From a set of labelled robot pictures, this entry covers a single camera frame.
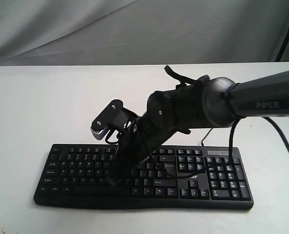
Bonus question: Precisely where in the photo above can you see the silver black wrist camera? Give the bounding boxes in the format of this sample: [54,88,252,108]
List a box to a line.
[90,99,139,140]

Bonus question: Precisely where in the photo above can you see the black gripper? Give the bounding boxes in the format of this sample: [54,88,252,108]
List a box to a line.
[105,117,179,186]

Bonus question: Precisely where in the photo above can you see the grey fabric backdrop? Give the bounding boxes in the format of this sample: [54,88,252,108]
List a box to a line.
[0,0,289,66]

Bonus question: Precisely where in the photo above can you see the black USB cable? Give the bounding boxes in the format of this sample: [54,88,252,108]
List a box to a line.
[199,126,215,147]

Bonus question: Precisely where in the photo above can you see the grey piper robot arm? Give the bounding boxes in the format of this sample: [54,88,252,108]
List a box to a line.
[106,66,289,185]

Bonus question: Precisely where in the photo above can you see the black acer keyboard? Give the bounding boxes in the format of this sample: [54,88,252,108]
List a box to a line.
[34,144,254,210]

